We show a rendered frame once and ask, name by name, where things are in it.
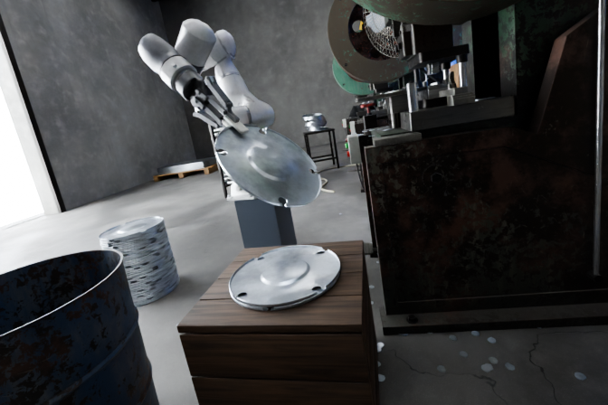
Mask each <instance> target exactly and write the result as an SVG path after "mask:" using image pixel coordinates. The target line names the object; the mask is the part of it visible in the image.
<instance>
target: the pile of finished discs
mask: <svg viewBox="0 0 608 405"><path fill-rule="evenodd" d="M339 272H340V261H339V258H338V256H337V255H336V254H335V253H334V252H332V251H331V250H326V251H325V250H323V249H322V247H318V246H311V245H297V246H288V247H283V248H279V249H275V250H270V251H267V252H264V253H262V254H261V256H260V257H259V258H256V259H255V258H252V259H250V260H248V261H246V262H245V263H244V264H242V265H241V266H240V267H239V268H238V269H237V270H236V271H235V272H234V273H233V275H232V277H231V279H230V282H229V288H230V294H231V296H232V298H233V300H234V301H235V302H236V303H237V304H239V305H241V306H244V307H246V308H250V309H253V310H261V311H267V310H268V308H267V307H272V306H274V307H273V308H272V309H271V311H272V310H281V309H287V308H291V307H294V306H300V305H303V304H305V303H308V302H309V301H311V300H313V299H315V298H317V297H320V296H321V295H323V294H324V293H326V292H327V291H328V290H329V289H331V288H332V287H333V286H334V284H335V283H336V282H337V279H338V277H339V274H340V273H339Z"/></svg>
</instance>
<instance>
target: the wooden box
mask: <svg viewBox="0 0 608 405"><path fill-rule="evenodd" d="M299 245H311V246H318V247H322V249H323V250H325V251H326V250H331V251H332V252H334V253H335V254H336V255H337V256H338V258H339V261H340V272H339V273H340V274H339V277H338V279H337V282H336V283H335V284H334V286H333V287H332V288H331V289H329V290H328V291H327V292H326V293H324V294H323V295H321V296H320V297H317V298H315V299H313V300H311V301H309V302H308V303H305V304H303V305H300V306H294V307H291V308H287V309H281V310H272V311H271V309H272V308H273V307H274V306H272V307H267V308H268V310H267V311H261V310H253V309H250V308H246V307H244V306H241V305H239V304H237V303H236V302H235V301H234V300H233V298H232V296H231V294H230V288H229V282H230V279H231V277H232V275H233V273H234V272H235V271H236V270H237V269H238V268H239V267H240V266H241V265H242V264H244V263H245V262H246V261H248V260H250V259H252V258H255V259H256V258H259V257H260V256H261V254H262V253H264V252H267V251H270V250H275V249H279V248H283V247H288V246H297V245H286V246H274V247H261V248H248V249H243V250H242V251H241V252H240V253H239V255H238V256H237V257H236V258H235V259H234V260H233V262H232V263H231V264H230V265H229V266H228V267H227V269H226V270H225V271H224V272H223V273H222V275H221V276H220V277H219V278H218V279H216V281H215V282H214V283H213V284H212V285H211V286H210V288H209V289H208V290H207V291H206V292H205V293H204V295H203V296H202V297H201V298H200V300H199V301H198V302H197V303H196V304H195V305H194V306H193V308H192V309H191V310H190V311H189V312H188V313H187V315H186V316H185V317H184V318H183V319H182V321H181V322H180V323H179V324H178V325H177V326H176V327H177V331H178V333H181V334H180V335H179V336H180V340H181V343H182V346H183V349H184V353H185V358H186V361H187V365H188V369H189V371H190V375H191V376H192V382H193V385H194V388H195V394H196V397H197V400H198V403H199V405H380V398H379V380H378V362H377V345H376V336H375V323H374V317H373V310H372V304H371V297H370V290H369V284H368V277H367V270H366V258H365V252H364V242H363V240H349V241H336V242H324V243H311V244H299Z"/></svg>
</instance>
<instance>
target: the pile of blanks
mask: <svg viewBox="0 0 608 405"><path fill-rule="evenodd" d="M100 246H101V247H102V248H103V249H110V250H117V251H119V252H121V254H122V255H123V264H124V268H125V271H126V275H127V279H128V285H129V288H130V292H131V295H132V299H133V303H134V306H143V305H145V304H148V303H151V302H153V301H156V300H158V299H159V298H161V297H164V296H165V295H167V294H168V293H170V292H171V291H172V290H174V289H175V288H176V287H177V285H178V284H179V281H180V278H179V276H178V272H177V267H176V262H175V258H174V255H173V251H172V249H171V244H170V242H169V238H168V236H167V231H166V225H165V222H164V221H163V222H161V223H160V224H159V225H157V226H156V227H154V228H152V229H150V230H148V231H143V232H141V233H139V234H136V235H133V236H129V237H126V238H122V239H117V240H100Z"/></svg>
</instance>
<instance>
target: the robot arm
mask: <svg viewBox="0 0 608 405"><path fill-rule="evenodd" d="M138 52H139V54H140V56H141V57H142V59H143V61H144V62H145V63H146V64H147V65H148V66H149V67H150V68H151V69H152V70H153V71H154V72H156V73H157V74H159V75H160V77H161V79H162V80H163V81H164V82H165V83H166V84H167V85H168V86H169V87H170V88H171V89H172V90H174V91H175V92H177V93H178V94H180V95H181V96H182V97H183V98H184V99H185V100H186V101H188V100H190V101H191V103H192V105H193V106H194V107H195V112H194V113H193V116H194V117H198V118H200V119H202V120H203V121H205V122H207V123H208V124H210V125H211V126H213V127H215V128H219V130H220V131H222V130H223V129H225V128H226V127H229V126H233V127H234V128H235V129H236V130H237V131H238V132H239V133H241V134H244V133H248V132H249V131H250V130H249V129H248V128H247V127H246V126H245V125H243V124H253V125H257V126H258V127H260V128H265V127H268V126H271V125H272V124H273V122H274V119H275V114H274V110H273V108H272V107H271V106H270V105H269V104H267V103H265V102H263V101H260V100H258V99H257V98H256V97H254V96H253V95H252V94H251V93H250V92H249V91H248V89H247V87H246V85H245V83H244V81H243V79H242V76H241V74H240V73H239V72H238V70H237V69H236V67H235V66H234V64H233V63H232V58H233V59H234V58H235V57H234V55H235V53H236V45H235V42H234V39H233V37H232V36H231V35H230V34H229V33H228V32H226V31H225V30H220V31H217V32H216V33H214V31H213V30H212V29H211V28H210V27H209V26H208V24H205V23H203V22H201V21H200V20H196V19H187V20H185V21H183V23H182V26H181V29H180V32H179V35H178V38H177V41H176V46H175V48H174V47H172V46H171V45H170V44H169V43H167V42H166V41H165V40H164V39H162V38H161V37H159V36H157V35H155V34H153V33H148V34H147V35H145V36H144V37H142V39H141V40H140V43H139V46H138ZM214 65H216V66H215V68H214V71H215V77H216V79H215V77H214V76H205V78H203V77H202V76H201V74H202V72H203V71H206V70H208V69H210V68H212V67H213V66H214ZM216 81H217V82H216ZM217 83H218V84H217ZM200 108H202V109H204V110H205V111H206V112H207V113H206V112H204V111H203V110H201V109H200ZM216 108H217V109H218V110H219V111H218V110H217V109H216ZM254 199H257V198H256V197H254V196H252V195H250V194H249V193H247V192H245V191H244V190H243V189H242V188H241V187H239V186H238V185H237V184H236V183H235V182H233V183H232V185H231V194H229V195H228V196H227V201H230V200H254Z"/></svg>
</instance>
